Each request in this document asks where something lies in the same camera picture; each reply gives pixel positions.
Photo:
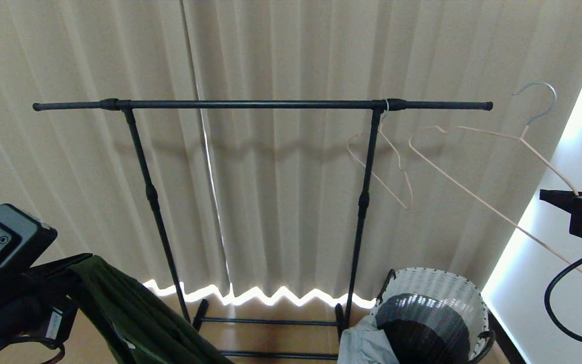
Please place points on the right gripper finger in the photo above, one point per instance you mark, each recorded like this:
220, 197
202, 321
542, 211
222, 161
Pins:
561, 198

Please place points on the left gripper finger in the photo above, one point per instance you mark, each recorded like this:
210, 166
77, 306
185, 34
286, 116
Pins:
56, 273

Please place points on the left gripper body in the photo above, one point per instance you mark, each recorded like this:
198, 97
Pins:
13, 318

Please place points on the pink clothes hanger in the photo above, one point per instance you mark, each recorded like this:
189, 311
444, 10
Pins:
498, 212
377, 179

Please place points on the green printed shirt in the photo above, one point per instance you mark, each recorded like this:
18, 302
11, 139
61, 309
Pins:
134, 313

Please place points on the white laundry basket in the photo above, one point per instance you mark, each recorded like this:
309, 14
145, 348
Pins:
432, 288

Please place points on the black clothes rack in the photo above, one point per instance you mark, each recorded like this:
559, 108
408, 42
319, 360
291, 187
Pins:
250, 104

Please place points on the pale grey garment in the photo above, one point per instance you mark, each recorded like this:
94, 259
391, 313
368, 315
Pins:
367, 344

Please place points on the beige curtain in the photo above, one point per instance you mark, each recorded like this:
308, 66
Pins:
281, 50

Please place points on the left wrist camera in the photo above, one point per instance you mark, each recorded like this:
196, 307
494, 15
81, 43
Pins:
8, 237

